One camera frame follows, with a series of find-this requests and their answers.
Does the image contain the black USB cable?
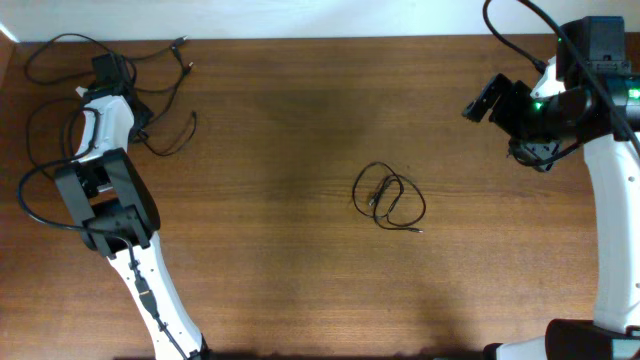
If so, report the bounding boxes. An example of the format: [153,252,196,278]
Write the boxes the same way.
[351,161,428,235]

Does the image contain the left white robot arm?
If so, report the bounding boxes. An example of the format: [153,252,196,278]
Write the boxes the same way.
[54,53,211,359]

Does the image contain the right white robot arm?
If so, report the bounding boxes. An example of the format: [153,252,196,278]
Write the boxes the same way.
[463,16,639,359]

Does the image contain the thin black micro-USB cable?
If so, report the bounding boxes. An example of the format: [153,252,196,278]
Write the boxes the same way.
[24,33,190,181]

